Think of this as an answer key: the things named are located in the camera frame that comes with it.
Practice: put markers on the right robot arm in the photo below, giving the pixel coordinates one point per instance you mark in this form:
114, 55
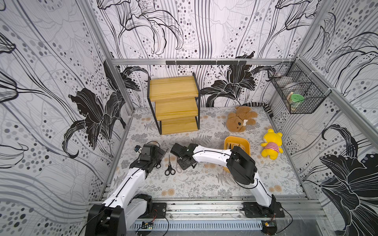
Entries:
241, 166

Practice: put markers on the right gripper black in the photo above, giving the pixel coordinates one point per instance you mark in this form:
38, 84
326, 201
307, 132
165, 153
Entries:
183, 161

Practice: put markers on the white cable duct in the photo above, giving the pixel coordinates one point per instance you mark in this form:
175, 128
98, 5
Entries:
227, 225

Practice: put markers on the pink scissors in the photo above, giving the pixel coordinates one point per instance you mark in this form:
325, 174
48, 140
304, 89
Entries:
178, 169

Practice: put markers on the yellow storage box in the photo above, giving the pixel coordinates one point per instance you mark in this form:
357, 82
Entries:
232, 141

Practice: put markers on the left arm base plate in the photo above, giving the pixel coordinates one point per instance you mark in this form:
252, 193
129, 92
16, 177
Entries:
155, 211

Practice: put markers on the striped plush tail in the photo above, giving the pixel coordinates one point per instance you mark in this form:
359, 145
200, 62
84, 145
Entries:
265, 106

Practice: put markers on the yellow plush bear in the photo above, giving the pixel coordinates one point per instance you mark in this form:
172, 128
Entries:
272, 145

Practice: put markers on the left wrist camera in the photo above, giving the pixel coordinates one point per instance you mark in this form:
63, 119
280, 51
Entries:
138, 149

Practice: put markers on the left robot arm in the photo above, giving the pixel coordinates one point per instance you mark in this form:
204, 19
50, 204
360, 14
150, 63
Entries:
118, 213

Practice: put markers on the black hook rail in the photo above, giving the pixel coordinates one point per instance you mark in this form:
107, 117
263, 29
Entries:
213, 62

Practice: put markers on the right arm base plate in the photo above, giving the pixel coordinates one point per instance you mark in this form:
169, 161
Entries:
254, 210

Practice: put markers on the brown teddy bear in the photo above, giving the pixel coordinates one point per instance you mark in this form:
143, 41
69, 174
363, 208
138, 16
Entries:
239, 120

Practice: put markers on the large black scissors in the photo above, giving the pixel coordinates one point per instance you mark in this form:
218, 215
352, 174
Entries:
232, 145

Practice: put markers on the small black scissors left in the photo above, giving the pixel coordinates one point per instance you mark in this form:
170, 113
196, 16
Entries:
170, 170

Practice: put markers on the black wire basket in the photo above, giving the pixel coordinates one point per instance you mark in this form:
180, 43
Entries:
294, 77

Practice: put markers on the wooden tiered shelf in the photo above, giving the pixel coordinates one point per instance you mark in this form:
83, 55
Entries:
175, 104

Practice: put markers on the green lidded jar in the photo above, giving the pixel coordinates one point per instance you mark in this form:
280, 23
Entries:
296, 101

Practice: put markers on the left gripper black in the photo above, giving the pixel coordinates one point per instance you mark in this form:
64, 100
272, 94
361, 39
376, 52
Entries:
159, 155

